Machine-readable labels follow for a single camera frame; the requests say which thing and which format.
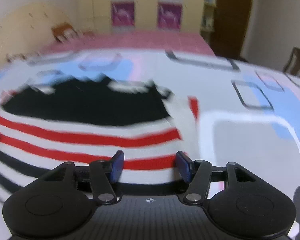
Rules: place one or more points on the pink bed cover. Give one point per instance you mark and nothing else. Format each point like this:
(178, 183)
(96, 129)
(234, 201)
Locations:
(165, 40)

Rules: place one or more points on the cream wardrobe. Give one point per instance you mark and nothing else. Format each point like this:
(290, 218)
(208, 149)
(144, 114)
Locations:
(95, 15)

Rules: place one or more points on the patterned grey bed sheet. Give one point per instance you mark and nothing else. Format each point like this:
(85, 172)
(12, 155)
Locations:
(248, 128)

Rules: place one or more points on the dark wooden chair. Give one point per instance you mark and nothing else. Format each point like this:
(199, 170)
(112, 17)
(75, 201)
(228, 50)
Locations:
(292, 67)

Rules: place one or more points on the white patterned pillow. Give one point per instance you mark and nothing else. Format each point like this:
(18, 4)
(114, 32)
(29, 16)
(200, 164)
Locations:
(21, 56)

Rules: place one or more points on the lower right purple poster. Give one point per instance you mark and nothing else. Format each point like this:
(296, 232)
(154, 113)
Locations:
(169, 16)

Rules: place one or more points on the corner wall shelf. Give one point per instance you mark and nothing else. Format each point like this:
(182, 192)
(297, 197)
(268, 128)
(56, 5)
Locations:
(207, 24)

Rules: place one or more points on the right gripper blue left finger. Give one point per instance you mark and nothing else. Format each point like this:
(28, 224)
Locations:
(111, 169)

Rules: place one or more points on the dark wooden door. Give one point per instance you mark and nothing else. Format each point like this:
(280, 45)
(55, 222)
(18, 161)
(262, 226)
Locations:
(231, 18)

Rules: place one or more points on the striped knit sweater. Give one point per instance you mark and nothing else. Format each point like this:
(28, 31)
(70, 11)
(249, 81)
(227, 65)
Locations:
(85, 120)

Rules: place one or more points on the orange patterned pillow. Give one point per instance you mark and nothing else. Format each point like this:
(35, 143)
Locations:
(64, 32)

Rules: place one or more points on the cream round headboard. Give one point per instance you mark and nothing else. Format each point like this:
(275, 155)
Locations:
(28, 29)

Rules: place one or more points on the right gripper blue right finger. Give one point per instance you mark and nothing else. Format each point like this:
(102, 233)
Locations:
(189, 169)

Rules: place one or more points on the purple poster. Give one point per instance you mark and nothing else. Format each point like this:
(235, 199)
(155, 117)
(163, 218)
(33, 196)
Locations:
(169, 16)
(122, 14)

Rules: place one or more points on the lower left purple poster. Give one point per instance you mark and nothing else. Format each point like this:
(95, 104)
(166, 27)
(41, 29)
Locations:
(122, 14)

